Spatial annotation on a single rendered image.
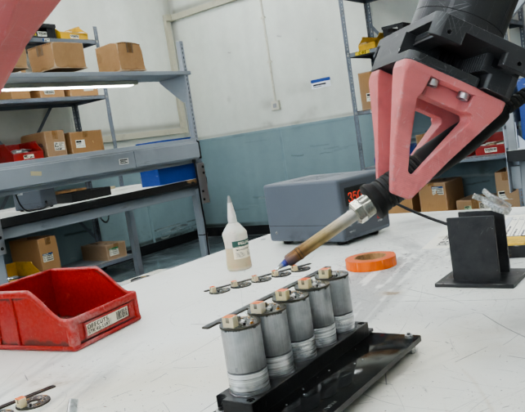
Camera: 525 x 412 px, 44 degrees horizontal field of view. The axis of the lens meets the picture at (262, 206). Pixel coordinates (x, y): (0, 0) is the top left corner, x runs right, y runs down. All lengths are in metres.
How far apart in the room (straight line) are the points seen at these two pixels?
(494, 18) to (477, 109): 0.06
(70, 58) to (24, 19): 3.12
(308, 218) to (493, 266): 0.38
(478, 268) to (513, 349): 0.18
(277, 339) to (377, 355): 0.08
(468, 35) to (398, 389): 0.22
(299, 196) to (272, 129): 5.14
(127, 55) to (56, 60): 0.46
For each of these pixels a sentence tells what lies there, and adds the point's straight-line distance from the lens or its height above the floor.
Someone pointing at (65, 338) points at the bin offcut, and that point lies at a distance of 0.64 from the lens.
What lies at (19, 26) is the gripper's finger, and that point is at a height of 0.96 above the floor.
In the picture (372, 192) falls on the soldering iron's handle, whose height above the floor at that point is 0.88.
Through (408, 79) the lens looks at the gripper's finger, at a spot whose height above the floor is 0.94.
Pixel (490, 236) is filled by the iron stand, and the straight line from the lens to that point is 0.64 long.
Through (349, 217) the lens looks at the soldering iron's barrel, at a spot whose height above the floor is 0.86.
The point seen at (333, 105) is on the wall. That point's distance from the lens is 5.75.
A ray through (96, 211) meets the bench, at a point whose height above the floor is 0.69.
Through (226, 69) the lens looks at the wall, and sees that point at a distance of 6.42.
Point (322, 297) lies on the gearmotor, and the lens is 0.45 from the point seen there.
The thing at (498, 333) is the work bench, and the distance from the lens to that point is 0.52.
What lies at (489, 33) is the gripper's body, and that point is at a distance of 0.39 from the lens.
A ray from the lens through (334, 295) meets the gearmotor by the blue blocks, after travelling 0.47.
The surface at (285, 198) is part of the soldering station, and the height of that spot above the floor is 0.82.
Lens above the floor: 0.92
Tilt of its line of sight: 6 degrees down
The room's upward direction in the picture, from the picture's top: 9 degrees counter-clockwise
